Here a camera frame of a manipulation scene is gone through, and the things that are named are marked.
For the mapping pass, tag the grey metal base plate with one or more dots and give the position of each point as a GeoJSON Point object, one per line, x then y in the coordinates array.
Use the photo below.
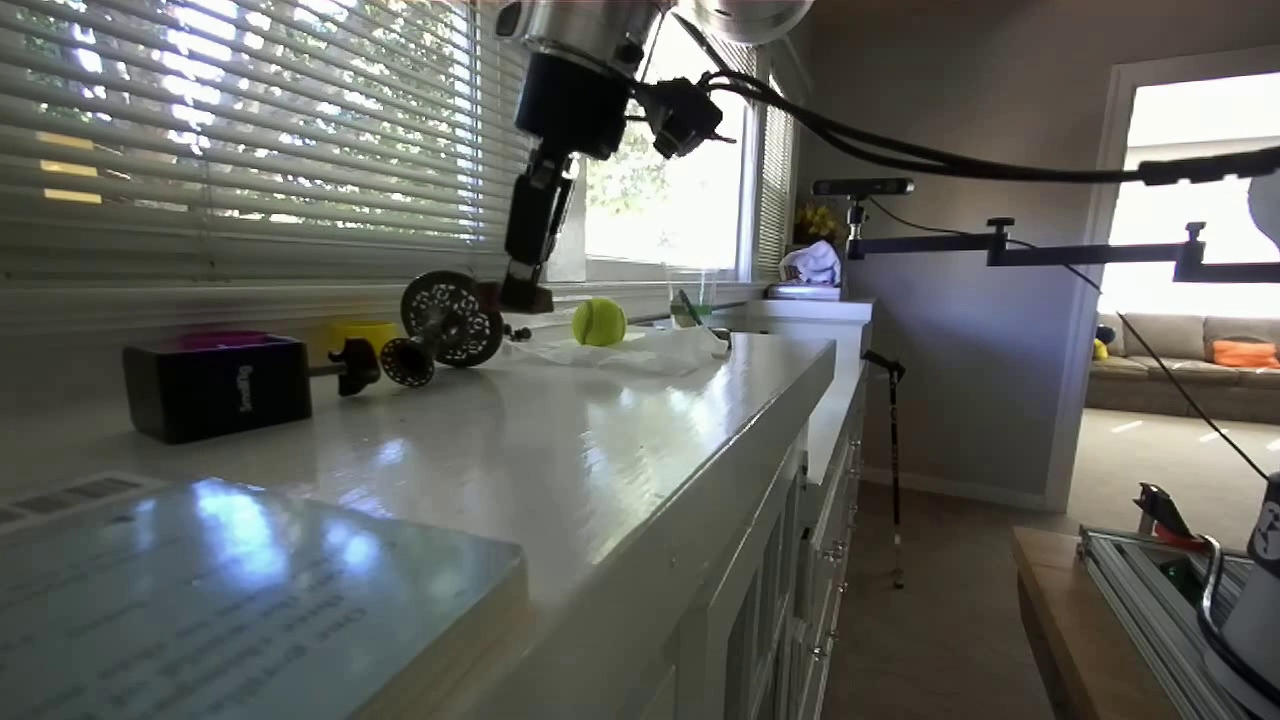
{"type": "Point", "coordinates": [1146, 602]}

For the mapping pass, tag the small black dumbbell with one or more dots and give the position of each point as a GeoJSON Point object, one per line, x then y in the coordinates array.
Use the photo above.
{"type": "Point", "coordinates": [356, 367]}

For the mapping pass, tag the pink bowl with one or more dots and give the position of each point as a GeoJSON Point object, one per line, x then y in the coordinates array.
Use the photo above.
{"type": "Point", "coordinates": [226, 337]}

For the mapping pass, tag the glass window pane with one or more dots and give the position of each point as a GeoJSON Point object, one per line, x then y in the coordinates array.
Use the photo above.
{"type": "Point", "coordinates": [681, 212]}

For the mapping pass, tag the dumbbell with large disc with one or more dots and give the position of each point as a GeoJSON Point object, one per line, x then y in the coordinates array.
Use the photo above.
{"type": "Point", "coordinates": [450, 322]}

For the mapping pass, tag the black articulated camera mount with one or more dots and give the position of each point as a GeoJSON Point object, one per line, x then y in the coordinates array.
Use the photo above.
{"type": "Point", "coordinates": [1065, 248]}

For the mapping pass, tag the red black clamp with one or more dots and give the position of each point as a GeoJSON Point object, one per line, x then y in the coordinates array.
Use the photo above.
{"type": "Point", "coordinates": [1165, 518]}

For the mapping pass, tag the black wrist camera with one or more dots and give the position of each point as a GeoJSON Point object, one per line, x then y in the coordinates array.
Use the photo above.
{"type": "Point", "coordinates": [681, 112]}

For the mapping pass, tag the white counter cabinet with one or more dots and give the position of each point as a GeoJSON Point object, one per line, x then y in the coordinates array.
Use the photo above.
{"type": "Point", "coordinates": [772, 602]}

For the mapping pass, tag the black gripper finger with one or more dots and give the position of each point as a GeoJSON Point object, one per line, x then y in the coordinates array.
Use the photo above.
{"type": "Point", "coordinates": [524, 227]}
{"type": "Point", "coordinates": [559, 203]}

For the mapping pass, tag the black bar camera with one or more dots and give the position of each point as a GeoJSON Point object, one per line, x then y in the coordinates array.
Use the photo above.
{"type": "Point", "coordinates": [866, 187]}

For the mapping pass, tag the white paperback book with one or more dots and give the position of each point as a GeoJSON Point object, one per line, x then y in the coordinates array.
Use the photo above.
{"type": "Point", "coordinates": [226, 602]}

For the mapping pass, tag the orange pillow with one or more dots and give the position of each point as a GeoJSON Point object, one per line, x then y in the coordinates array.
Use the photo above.
{"type": "Point", "coordinates": [1247, 352]}

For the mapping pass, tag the wooden side table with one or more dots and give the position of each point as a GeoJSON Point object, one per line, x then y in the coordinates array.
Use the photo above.
{"type": "Point", "coordinates": [1065, 626]}

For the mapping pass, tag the yellow tennis ball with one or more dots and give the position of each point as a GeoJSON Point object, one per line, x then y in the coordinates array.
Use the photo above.
{"type": "Point", "coordinates": [602, 322]}

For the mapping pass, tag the black box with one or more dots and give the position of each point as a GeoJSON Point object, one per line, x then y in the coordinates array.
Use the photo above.
{"type": "Point", "coordinates": [215, 393]}

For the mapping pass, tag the white rounded object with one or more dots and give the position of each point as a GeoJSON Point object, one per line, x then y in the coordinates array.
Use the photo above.
{"type": "Point", "coordinates": [811, 263]}

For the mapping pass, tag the yellow flower bunch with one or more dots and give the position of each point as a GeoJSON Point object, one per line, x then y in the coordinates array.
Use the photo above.
{"type": "Point", "coordinates": [822, 222]}

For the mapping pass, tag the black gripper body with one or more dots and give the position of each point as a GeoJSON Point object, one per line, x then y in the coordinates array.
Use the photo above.
{"type": "Point", "coordinates": [573, 104]}

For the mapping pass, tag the white cloth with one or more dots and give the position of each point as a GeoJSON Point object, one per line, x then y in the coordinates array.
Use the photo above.
{"type": "Point", "coordinates": [641, 352]}

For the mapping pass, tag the white window blinds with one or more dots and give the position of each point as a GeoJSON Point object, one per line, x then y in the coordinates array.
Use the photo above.
{"type": "Point", "coordinates": [265, 135]}

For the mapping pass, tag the beige sofa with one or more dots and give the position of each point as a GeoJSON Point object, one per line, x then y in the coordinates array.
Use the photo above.
{"type": "Point", "coordinates": [1172, 380]}

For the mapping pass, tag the thin black stand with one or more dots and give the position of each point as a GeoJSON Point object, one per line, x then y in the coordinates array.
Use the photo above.
{"type": "Point", "coordinates": [892, 424]}

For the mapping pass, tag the yellow bowl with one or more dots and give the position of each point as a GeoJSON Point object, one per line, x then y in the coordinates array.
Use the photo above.
{"type": "Point", "coordinates": [349, 332]}

